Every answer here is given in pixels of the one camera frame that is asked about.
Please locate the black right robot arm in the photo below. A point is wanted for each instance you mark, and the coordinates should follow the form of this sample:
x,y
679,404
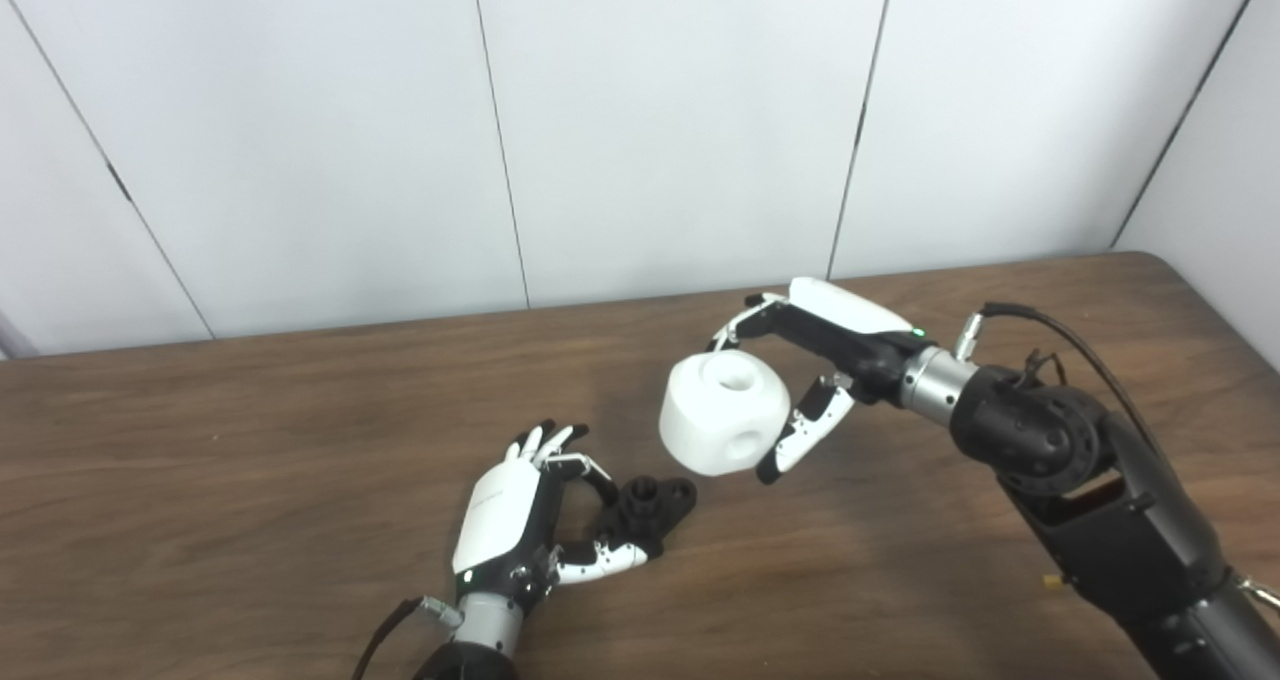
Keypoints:
x,y
1090,490

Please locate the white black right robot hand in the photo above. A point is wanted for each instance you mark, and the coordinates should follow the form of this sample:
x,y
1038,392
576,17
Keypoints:
x,y
850,335

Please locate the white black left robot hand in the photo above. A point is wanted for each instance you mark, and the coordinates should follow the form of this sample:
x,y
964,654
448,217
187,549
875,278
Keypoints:
x,y
500,520

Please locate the black flanged holder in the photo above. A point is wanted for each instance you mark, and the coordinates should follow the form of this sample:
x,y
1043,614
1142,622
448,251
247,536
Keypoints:
x,y
645,515

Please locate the round white plastic piece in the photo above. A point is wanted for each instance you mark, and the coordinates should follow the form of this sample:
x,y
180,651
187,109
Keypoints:
x,y
715,415

